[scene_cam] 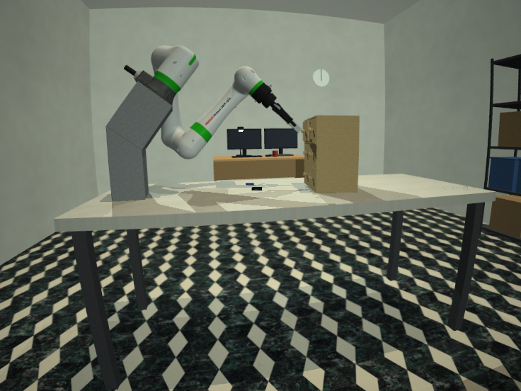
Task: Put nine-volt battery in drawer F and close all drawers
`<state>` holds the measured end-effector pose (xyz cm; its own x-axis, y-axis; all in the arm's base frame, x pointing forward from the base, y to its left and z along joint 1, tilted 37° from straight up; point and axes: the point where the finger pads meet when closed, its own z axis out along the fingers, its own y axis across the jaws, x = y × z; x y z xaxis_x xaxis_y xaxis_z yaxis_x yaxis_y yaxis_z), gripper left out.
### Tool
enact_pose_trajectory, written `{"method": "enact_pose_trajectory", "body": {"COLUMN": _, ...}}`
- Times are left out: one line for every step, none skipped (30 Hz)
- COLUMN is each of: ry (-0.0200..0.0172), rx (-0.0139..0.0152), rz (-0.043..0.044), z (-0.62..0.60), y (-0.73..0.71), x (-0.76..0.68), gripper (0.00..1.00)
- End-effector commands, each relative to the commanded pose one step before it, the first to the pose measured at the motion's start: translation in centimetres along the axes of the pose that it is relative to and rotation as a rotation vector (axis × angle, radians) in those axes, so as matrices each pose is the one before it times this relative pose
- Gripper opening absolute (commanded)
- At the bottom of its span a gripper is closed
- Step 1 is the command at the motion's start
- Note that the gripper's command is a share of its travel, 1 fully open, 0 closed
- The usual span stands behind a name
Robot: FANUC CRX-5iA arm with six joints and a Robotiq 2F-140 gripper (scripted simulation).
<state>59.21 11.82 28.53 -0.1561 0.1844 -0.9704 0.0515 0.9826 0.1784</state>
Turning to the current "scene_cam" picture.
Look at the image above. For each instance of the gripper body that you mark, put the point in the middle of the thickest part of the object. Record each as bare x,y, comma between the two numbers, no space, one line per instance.
269,101

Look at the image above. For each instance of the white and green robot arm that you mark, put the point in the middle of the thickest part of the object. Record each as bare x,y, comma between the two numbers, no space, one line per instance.
177,65

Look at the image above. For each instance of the light wooden chest of drawers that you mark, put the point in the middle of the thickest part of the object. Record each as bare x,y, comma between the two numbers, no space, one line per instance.
337,153

